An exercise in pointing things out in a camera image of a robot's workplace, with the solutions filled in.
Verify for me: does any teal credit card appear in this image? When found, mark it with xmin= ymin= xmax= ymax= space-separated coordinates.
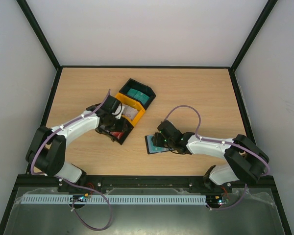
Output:
xmin=147 ymin=135 xmax=169 ymax=154

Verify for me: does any black leather card holder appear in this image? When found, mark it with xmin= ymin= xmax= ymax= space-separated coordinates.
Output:
xmin=144 ymin=134 xmax=174 ymax=155

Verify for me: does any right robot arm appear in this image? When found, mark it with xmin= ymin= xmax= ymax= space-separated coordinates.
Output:
xmin=145 ymin=120 xmax=270 ymax=192

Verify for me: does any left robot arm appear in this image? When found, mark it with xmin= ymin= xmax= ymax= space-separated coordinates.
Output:
xmin=25 ymin=94 xmax=124 ymax=183

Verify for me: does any red patterned card stack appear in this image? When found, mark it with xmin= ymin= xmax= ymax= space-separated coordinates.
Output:
xmin=110 ymin=132 xmax=124 ymax=140

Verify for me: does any black bin with red cards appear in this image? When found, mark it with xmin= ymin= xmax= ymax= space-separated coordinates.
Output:
xmin=95 ymin=117 xmax=135 ymax=145

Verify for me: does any yellow card bin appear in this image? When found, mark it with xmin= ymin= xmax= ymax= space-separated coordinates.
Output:
xmin=115 ymin=93 xmax=146 ymax=127

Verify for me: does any teal card stack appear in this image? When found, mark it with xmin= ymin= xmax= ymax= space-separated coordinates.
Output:
xmin=127 ymin=88 xmax=149 ymax=105

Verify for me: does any black bin with teal cards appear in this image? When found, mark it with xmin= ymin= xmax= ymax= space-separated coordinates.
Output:
xmin=119 ymin=78 xmax=156 ymax=110

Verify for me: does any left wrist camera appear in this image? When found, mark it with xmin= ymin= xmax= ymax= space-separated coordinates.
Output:
xmin=112 ymin=103 xmax=124 ymax=119

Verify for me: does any white slotted cable duct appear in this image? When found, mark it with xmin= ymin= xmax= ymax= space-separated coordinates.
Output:
xmin=21 ymin=194 xmax=206 ymax=205

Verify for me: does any black aluminium frame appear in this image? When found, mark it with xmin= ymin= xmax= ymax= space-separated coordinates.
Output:
xmin=0 ymin=0 xmax=292 ymax=235

